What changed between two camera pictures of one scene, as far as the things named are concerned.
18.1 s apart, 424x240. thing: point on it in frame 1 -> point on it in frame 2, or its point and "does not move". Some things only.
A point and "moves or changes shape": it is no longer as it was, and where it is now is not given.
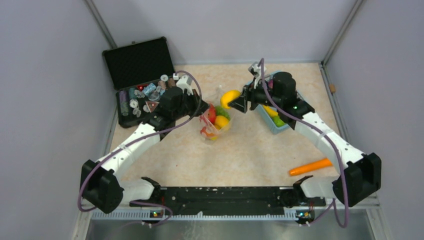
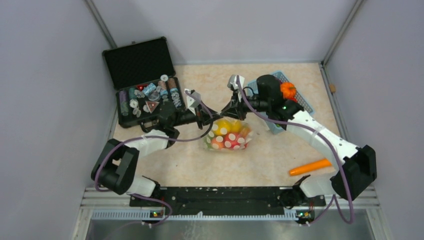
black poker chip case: x=138 y=71 does not move
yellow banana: x=227 y=96 -> x=236 y=126
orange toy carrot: x=324 y=163 does not move
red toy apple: x=212 y=113 moves or changes shape
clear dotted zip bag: x=218 y=117 moves or changes shape
